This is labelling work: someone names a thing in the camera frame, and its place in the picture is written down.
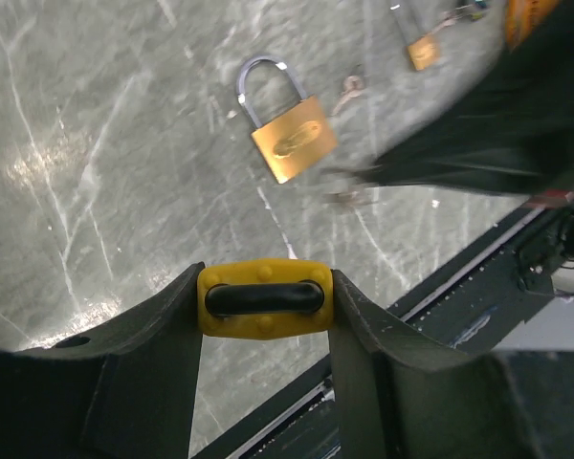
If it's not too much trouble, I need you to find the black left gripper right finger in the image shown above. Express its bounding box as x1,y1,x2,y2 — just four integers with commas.
329,272,574,458

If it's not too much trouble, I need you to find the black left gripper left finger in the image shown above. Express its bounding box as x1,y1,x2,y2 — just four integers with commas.
0,264,202,458

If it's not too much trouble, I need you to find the small silver key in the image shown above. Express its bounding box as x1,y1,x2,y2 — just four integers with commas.
331,75,365,117

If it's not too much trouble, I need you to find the orange honey dijon chip bag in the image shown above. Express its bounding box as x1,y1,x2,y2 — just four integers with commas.
504,0,561,52

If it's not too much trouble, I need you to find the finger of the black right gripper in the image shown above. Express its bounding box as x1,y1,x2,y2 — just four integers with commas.
358,1,574,195

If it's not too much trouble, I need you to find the key ring with keys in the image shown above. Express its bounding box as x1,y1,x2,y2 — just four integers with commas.
434,0,489,33

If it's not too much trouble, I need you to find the small brass padlock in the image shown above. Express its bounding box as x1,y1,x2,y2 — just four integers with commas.
389,0,442,73

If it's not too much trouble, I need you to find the large brass padlock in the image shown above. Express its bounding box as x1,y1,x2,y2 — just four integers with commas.
236,55,338,185

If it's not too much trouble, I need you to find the yellow padlock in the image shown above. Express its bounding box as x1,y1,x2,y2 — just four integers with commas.
197,258,334,340

